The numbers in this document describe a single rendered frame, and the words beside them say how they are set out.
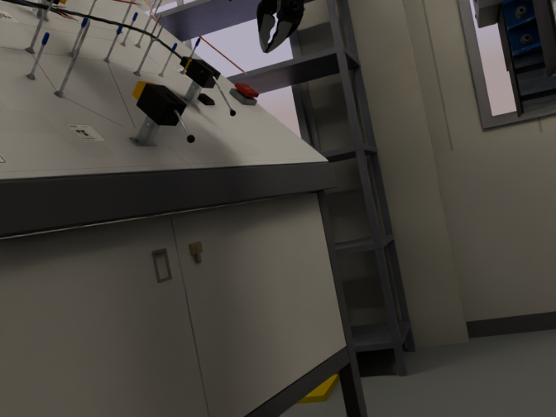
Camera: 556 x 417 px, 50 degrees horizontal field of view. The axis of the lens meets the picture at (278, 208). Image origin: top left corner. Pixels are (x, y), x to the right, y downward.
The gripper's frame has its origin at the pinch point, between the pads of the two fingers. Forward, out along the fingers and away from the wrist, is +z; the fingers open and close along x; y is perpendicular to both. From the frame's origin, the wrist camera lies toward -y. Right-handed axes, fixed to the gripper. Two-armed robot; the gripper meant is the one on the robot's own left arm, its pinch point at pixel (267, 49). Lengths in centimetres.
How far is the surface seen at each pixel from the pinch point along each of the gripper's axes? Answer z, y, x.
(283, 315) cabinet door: 40, -38, -12
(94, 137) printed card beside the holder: 4.9, -31.2, 31.4
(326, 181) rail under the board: 28.7, -5.3, -23.8
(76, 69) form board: 10.2, -5.7, 36.4
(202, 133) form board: 15.1, -12.3, 10.7
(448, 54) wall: 52, 127, -123
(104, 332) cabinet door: 18, -59, 26
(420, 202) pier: 104, 77, -119
